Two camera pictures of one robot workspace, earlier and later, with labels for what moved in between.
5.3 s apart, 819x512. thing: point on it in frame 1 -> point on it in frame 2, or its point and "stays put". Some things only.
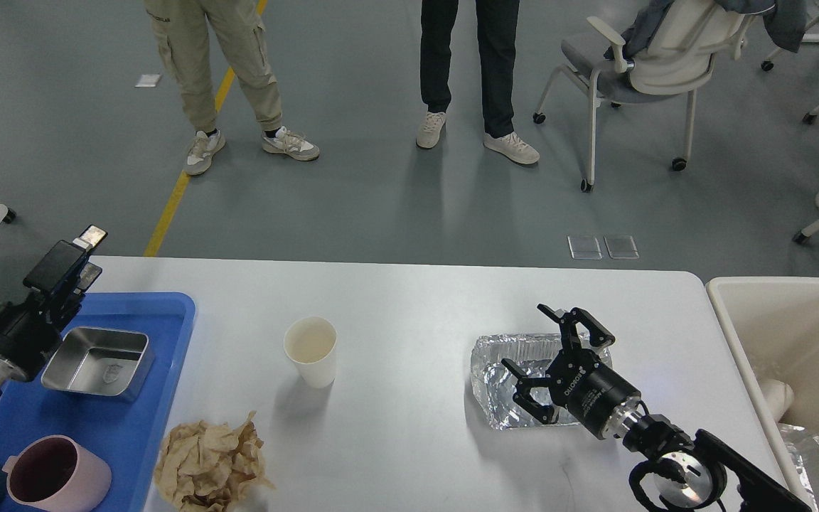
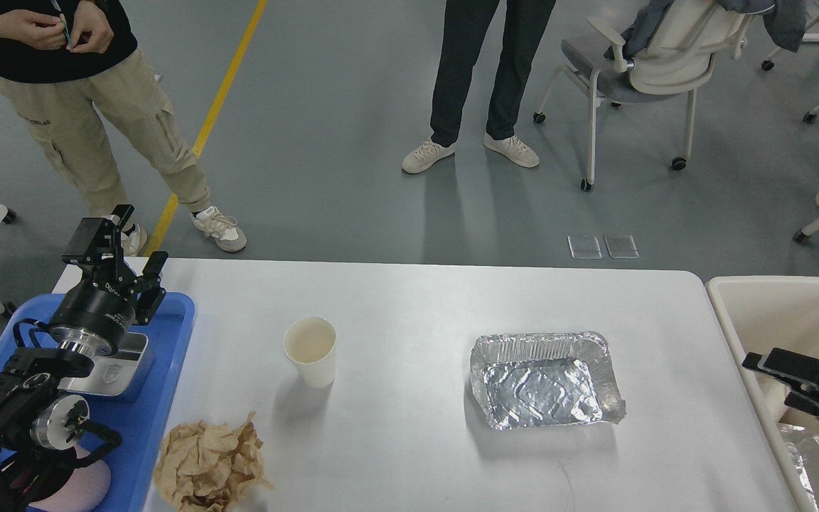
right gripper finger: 569,322 -> 800,371
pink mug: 55,473 stays put
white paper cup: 311,343 stays put
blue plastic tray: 128,432 stays put
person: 179,28 -> 52,60
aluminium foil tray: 495,387 stays put
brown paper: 204,467 stays put
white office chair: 677,56 stays put
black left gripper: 11,344 -> 95,313
